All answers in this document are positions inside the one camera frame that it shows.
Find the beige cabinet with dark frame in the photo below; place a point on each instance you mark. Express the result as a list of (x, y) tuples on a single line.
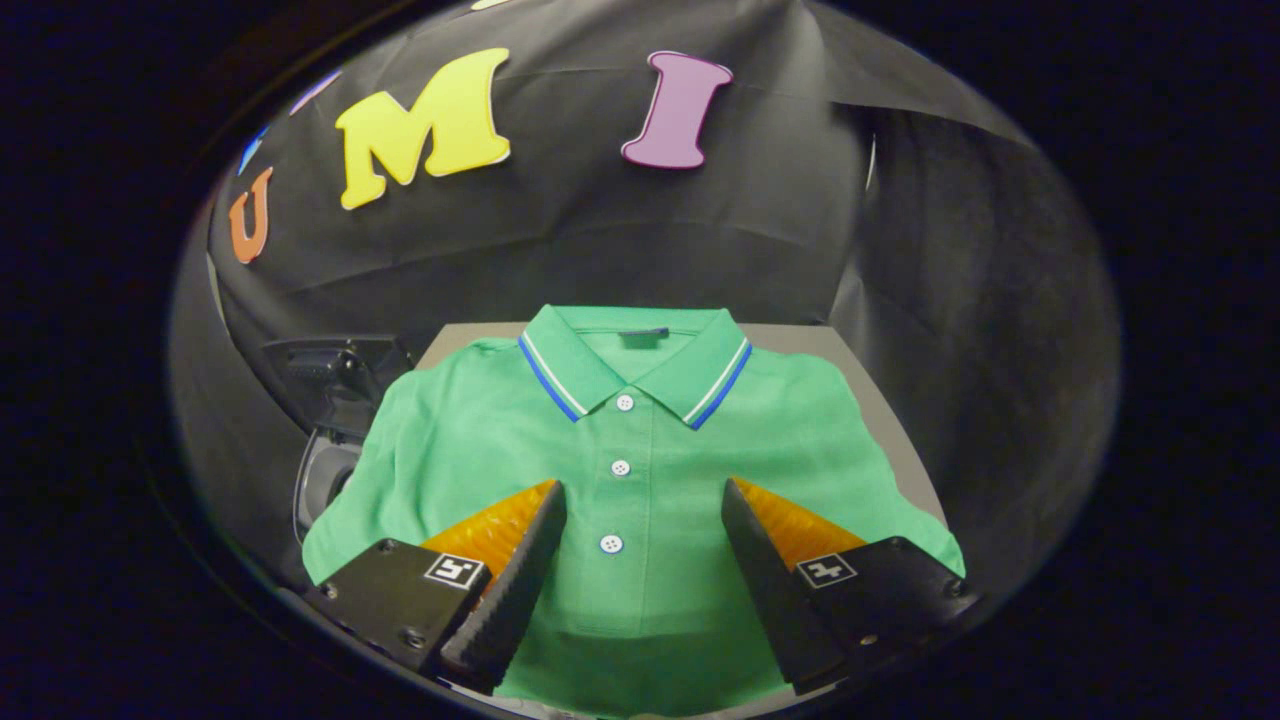
[(830, 345)]

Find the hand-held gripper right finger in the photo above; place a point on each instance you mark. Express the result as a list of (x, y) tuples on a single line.
[(765, 590)]

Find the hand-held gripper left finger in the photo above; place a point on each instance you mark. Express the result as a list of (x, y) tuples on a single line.
[(515, 590)]

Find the dark transparent washing machine lid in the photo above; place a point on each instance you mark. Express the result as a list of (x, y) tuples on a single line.
[(335, 375)]

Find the green polo shirt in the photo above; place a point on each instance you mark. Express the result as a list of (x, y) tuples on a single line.
[(640, 500)]

